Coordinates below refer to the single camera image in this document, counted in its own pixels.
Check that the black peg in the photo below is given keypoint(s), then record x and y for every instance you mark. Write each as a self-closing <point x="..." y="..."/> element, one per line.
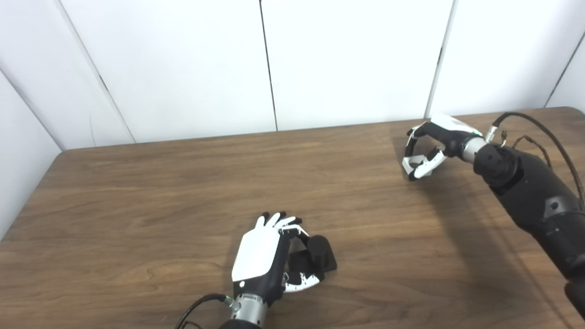
<point x="320" y="256"/>

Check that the white square piece with hole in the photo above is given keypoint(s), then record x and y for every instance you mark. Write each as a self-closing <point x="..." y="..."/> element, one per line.
<point x="413" y="161"/>

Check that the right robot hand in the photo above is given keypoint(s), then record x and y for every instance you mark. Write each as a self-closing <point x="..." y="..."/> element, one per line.
<point x="452" y="130"/>

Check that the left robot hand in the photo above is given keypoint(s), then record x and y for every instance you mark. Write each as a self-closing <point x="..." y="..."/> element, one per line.
<point x="258" y="256"/>

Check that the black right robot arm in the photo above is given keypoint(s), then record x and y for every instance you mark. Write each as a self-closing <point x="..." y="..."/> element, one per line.
<point x="534" y="192"/>

